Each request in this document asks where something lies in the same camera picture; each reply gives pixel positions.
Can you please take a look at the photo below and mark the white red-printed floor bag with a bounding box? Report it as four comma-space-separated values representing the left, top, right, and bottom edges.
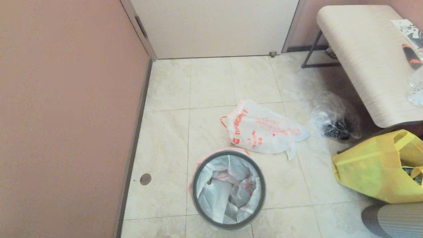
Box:
220, 99, 312, 161

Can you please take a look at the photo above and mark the black round trash bin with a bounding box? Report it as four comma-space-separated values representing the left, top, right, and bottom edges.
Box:
192, 150, 267, 231

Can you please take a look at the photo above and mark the clear bag with dark items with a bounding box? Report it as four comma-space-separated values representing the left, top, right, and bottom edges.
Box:
310, 92, 362, 141

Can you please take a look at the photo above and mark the yellow shopping bag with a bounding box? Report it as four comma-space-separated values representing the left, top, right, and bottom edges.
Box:
332, 129, 423, 204

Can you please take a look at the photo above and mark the white door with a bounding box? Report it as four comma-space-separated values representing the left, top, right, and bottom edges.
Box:
131, 0, 299, 60

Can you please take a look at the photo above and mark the dark baseboard behind table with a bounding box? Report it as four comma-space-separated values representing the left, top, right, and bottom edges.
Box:
287, 45, 331, 53

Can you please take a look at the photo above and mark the light wood-grain table top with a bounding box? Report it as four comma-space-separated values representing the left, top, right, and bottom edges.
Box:
317, 5, 423, 129

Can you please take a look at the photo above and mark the clear crumpled plastic item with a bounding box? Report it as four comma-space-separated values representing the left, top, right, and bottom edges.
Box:
406, 67, 423, 107

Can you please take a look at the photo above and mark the black and orange tool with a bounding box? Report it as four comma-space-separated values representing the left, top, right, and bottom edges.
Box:
402, 44, 423, 70

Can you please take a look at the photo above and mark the grey ribbed round object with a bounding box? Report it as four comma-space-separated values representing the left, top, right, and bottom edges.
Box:
361, 202, 423, 238

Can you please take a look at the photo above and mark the black and white printed paper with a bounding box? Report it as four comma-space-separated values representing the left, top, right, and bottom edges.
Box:
390, 19, 423, 51

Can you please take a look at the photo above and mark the dark wall baseboard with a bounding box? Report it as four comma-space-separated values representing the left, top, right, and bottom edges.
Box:
114, 59, 153, 238

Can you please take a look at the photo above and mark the grey door frame post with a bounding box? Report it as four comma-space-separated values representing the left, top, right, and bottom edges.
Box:
120, 0, 157, 61
282, 0, 306, 53

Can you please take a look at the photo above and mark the black metal table leg frame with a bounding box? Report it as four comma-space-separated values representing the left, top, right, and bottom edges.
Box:
301, 30, 342, 69

